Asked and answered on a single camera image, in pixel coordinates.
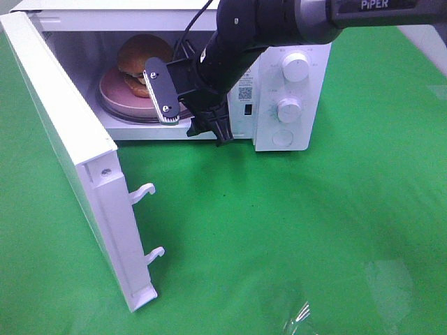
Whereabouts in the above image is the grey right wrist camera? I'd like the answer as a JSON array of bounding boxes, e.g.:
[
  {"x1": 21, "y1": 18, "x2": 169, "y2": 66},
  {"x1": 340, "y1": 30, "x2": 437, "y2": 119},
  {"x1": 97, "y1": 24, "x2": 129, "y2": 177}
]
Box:
[{"x1": 143, "y1": 57, "x2": 180, "y2": 125}]

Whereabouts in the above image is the lower white round knob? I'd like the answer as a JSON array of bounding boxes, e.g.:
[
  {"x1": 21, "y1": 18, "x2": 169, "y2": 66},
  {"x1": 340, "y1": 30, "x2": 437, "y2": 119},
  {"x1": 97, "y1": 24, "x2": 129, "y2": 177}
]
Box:
[{"x1": 277, "y1": 98, "x2": 302, "y2": 124}]

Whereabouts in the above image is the toy burger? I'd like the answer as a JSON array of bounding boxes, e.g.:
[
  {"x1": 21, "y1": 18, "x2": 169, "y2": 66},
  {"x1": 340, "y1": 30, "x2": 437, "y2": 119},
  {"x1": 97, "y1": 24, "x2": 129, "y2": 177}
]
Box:
[{"x1": 117, "y1": 34, "x2": 173, "y2": 98}]

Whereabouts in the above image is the pink round plate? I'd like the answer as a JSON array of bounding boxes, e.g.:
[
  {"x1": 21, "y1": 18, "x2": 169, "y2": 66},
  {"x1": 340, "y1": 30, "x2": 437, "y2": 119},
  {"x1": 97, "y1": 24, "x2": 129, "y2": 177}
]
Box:
[{"x1": 99, "y1": 67, "x2": 159, "y2": 124}]

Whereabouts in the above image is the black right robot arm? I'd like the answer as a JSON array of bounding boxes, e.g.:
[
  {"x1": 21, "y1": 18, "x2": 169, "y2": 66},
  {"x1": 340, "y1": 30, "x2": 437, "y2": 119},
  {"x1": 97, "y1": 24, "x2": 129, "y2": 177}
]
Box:
[{"x1": 168, "y1": 0, "x2": 446, "y2": 145}]

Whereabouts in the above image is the white round knob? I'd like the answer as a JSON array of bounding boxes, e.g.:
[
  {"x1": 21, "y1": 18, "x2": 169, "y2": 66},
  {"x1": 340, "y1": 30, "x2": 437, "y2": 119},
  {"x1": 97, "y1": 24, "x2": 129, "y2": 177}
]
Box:
[
  {"x1": 281, "y1": 52, "x2": 309, "y2": 82},
  {"x1": 277, "y1": 98, "x2": 302, "y2": 124}
]

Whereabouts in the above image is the white wall panel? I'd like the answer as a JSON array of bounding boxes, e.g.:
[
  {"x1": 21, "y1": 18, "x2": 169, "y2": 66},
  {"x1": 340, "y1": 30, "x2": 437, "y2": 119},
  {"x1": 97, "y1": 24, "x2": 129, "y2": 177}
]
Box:
[{"x1": 397, "y1": 25, "x2": 447, "y2": 76}]

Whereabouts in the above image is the white microwave door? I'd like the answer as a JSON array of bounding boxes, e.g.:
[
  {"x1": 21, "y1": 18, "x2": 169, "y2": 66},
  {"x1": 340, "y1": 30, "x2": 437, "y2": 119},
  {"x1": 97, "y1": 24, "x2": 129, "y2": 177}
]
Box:
[{"x1": 1, "y1": 12, "x2": 165, "y2": 311}]

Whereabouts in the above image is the round white door button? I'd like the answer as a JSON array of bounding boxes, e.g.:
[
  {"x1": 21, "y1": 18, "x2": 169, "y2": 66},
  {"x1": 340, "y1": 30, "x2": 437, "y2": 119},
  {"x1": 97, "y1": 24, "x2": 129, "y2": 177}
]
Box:
[{"x1": 272, "y1": 130, "x2": 293, "y2": 147}]

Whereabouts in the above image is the upper white round knob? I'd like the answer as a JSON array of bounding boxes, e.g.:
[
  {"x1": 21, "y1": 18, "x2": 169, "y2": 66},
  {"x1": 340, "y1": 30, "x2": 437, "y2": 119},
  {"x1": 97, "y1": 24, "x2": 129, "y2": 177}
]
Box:
[{"x1": 281, "y1": 52, "x2": 309, "y2": 82}]

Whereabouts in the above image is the white microwave oven body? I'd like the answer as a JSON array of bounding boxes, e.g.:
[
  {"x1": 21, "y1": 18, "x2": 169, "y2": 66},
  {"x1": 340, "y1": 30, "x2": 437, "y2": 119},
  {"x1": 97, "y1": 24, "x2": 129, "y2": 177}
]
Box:
[{"x1": 9, "y1": 1, "x2": 330, "y2": 151}]

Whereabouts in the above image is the glass microwave turntable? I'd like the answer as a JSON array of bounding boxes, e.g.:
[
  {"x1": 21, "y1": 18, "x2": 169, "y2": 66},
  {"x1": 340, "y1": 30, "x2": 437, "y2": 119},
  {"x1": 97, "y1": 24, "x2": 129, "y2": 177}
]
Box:
[{"x1": 94, "y1": 87, "x2": 191, "y2": 125}]

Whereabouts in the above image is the green table cover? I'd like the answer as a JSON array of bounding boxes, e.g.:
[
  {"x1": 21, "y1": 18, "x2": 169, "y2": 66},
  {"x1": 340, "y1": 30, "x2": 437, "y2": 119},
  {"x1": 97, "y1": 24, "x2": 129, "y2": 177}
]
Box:
[{"x1": 1, "y1": 27, "x2": 446, "y2": 334}]

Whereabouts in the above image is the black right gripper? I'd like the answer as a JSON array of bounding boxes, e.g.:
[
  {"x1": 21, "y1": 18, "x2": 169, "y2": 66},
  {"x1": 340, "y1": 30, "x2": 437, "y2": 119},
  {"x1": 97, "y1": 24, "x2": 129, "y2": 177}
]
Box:
[{"x1": 167, "y1": 57, "x2": 233, "y2": 147}]

